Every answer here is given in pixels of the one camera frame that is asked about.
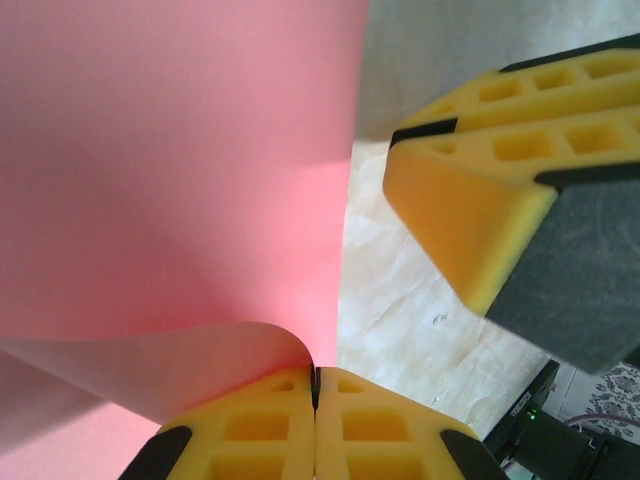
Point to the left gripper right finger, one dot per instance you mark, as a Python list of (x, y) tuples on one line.
[(332, 440)]

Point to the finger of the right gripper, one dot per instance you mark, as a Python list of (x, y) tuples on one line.
[(575, 102), (450, 210)]

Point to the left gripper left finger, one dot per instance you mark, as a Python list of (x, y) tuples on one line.
[(300, 440)]

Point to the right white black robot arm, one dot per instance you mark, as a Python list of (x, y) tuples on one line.
[(550, 440)]

